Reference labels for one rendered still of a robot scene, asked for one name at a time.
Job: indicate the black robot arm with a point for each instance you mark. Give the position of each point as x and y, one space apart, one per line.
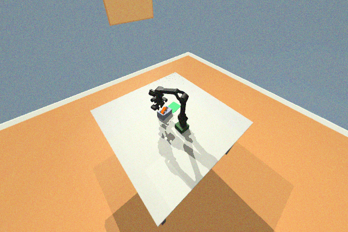
159 92

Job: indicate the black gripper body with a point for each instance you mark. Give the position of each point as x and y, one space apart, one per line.
158 102

